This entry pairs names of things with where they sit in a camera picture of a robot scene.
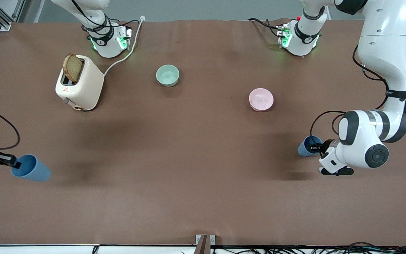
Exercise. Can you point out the blue plastic cup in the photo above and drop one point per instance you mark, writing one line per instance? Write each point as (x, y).
(35, 171)
(303, 148)

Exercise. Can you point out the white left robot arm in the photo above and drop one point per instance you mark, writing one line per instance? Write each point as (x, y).
(382, 53)

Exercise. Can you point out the pink bowl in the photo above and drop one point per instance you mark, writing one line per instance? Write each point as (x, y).
(261, 99)

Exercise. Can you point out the cream white toaster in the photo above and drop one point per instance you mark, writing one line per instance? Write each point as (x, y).
(86, 88)

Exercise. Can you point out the brown bread slice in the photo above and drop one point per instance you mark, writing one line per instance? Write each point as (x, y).
(72, 67)

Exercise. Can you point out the brown table mat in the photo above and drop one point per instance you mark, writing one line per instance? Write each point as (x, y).
(203, 176)

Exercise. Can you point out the mint green bowl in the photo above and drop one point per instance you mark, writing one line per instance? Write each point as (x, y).
(167, 76)

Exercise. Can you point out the aluminium frame post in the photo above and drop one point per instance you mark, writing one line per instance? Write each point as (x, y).
(5, 25)

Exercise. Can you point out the metal bracket with post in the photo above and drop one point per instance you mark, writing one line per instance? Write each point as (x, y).
(203, 243)

